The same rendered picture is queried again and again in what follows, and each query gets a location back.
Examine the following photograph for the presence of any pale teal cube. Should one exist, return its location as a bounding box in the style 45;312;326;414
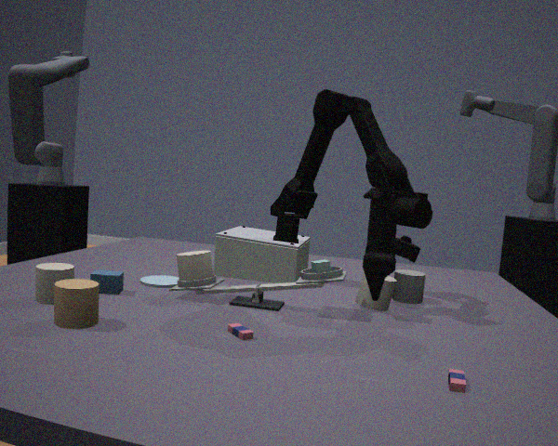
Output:
312;260;331;273

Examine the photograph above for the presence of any olive-brown cylinder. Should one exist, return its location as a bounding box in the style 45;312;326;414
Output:
54;279;100;329

